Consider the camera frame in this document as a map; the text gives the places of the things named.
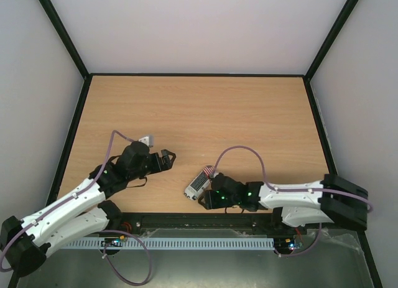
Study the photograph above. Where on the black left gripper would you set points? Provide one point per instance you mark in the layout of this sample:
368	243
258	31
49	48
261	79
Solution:
167	165

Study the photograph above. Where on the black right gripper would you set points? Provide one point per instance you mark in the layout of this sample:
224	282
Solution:
207	199

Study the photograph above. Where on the stars and stripes glasses case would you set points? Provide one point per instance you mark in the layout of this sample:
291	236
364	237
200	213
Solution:
199	184

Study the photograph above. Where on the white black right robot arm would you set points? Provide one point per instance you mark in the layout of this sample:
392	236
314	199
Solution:
331	200

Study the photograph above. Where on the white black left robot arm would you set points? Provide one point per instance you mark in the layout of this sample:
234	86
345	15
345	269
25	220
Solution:
26	243

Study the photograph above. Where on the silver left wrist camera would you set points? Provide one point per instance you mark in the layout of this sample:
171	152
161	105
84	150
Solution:
147	140

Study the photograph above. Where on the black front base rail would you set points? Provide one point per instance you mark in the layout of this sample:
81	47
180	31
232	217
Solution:
141	221

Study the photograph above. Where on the light blue slotted cable duct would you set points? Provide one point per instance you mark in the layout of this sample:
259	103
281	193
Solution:
250	244

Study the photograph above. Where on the black left frame post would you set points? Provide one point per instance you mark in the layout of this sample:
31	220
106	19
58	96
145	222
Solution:
64	36

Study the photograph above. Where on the black frame post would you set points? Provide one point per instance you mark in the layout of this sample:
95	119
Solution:
333	33
64	36

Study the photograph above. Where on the black right frame post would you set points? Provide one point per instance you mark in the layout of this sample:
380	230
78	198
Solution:
333	33

